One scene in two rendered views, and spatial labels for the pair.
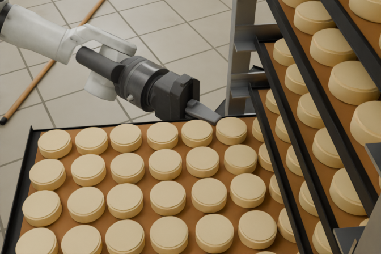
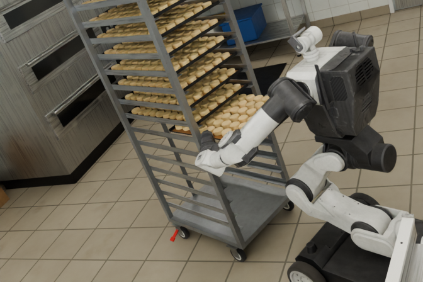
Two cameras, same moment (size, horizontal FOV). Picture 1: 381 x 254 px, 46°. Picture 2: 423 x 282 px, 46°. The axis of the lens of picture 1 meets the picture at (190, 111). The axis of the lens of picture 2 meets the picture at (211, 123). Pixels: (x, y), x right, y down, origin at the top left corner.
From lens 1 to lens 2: 2.46 m
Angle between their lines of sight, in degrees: 94
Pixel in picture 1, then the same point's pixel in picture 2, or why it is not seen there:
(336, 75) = (210, 65)
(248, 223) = (235, 109)
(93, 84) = not seen: hidden behind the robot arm
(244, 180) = (225, 116)
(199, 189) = (235, 116)
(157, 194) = (245, 117)
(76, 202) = not seen: hidden behind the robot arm
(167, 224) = (250, 111)
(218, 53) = not seen: outside the picture
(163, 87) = (211, 136)
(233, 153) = (218, 122)
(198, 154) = (226, 123)
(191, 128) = (218, 129)
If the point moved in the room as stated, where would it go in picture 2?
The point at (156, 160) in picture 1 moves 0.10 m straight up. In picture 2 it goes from (236, 124) to (229, 105)
